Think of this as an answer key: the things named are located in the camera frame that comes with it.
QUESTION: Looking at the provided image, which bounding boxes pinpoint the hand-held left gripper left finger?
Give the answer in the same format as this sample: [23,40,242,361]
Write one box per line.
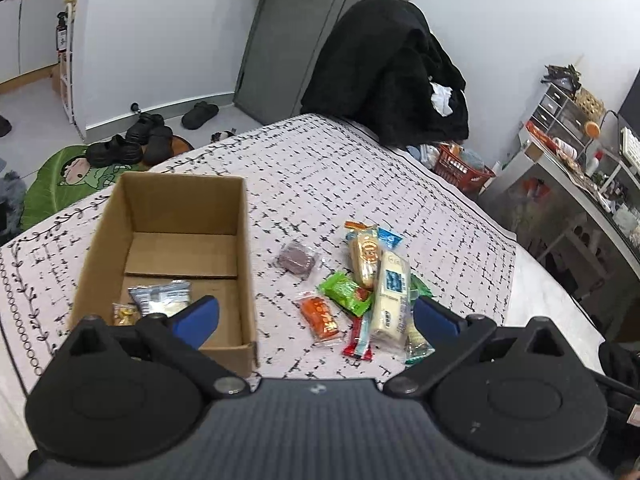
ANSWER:
[65,296,251,402]

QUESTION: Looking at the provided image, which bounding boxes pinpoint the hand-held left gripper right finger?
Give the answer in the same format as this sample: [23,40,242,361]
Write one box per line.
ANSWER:
[382,296,576,402]

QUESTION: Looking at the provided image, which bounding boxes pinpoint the clear snack packet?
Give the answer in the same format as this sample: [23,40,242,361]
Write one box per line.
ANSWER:
[404,322,436,365]

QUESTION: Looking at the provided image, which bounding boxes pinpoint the long white snack packet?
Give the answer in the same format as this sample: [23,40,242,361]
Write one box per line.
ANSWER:
[369,252,412,350]

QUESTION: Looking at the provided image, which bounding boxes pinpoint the red stick snack packet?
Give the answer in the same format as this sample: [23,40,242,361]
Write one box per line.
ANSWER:
[342,314,375,361]

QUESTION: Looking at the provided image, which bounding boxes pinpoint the green packet with red print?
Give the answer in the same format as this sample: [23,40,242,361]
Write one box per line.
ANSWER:
[319,271,375,317]

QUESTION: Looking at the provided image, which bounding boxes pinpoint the beige biscuit packet orange ends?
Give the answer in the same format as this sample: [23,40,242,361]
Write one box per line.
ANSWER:
[344,221,382,290]

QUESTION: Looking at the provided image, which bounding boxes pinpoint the orange snack packet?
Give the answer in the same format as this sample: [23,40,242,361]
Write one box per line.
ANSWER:
[295,292,342,345]

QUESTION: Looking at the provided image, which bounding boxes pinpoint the purple snack packet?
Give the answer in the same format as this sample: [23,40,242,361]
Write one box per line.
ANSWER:
[276,241,321,277]

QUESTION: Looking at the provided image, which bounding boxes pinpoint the cardboard box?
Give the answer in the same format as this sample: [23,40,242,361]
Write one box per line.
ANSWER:
[67,172,259,378]

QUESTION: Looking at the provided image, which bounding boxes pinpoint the silver snack packet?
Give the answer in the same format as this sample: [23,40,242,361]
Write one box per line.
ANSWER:
[127,280,193,317]

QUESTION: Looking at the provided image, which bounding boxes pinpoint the small yellow snack packet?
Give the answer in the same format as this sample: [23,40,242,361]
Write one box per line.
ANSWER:
[111,302,143,328]

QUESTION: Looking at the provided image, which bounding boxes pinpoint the red plastic basket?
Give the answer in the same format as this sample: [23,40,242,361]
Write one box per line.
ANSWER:
[434,143,496,193]

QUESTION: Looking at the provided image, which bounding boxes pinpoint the grey side desk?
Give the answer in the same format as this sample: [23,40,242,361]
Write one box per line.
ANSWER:
[480,125,640,311]

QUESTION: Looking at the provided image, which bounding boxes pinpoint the white and blue bundle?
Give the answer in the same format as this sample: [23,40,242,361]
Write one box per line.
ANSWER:
[406,144,441,166]

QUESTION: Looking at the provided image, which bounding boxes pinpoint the black clog shoe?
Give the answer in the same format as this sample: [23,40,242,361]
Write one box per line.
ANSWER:
[181,101,220,130]
[144,126,174,166]
[86,135,144,167]
[125,112,166,143]

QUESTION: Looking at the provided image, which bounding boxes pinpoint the white printed blanket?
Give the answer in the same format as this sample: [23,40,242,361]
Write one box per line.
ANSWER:
[0,112,518,480]

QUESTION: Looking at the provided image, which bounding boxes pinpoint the dark cloth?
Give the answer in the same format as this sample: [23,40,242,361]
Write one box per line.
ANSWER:
[597,340,640,441]

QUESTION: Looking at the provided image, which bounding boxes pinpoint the green cartoon floor mat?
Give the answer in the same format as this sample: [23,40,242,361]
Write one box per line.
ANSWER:
[20,144,151,231]

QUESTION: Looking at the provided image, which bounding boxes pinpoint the grey fluffy rug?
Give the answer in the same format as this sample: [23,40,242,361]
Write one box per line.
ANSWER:
[0,170,28,241]

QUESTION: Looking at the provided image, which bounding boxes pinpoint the white cloth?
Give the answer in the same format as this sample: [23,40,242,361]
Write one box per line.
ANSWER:
[431,81,455,116]

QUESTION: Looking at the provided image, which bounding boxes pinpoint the grey drawer unit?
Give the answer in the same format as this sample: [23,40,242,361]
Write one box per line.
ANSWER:
[530,82,608,146]

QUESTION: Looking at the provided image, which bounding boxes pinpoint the black coat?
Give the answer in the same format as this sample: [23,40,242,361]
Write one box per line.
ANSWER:
[300,0,471,148]

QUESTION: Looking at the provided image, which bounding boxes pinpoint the wicker basket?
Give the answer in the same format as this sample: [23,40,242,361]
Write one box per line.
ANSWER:
[575,87,606,118]

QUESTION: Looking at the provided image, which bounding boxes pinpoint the dark dried plants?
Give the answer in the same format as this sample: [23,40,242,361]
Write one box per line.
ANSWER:
[542,64,583,92]

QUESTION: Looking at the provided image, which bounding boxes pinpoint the white slim rack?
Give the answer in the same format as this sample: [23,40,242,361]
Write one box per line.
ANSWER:
[59,0,81,126]

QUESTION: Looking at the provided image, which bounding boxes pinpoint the grey door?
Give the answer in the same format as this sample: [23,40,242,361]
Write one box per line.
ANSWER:
[234,0,426,126]

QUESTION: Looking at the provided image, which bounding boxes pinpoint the white cabinet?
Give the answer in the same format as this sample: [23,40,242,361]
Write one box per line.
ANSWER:
[0,0,76,81]

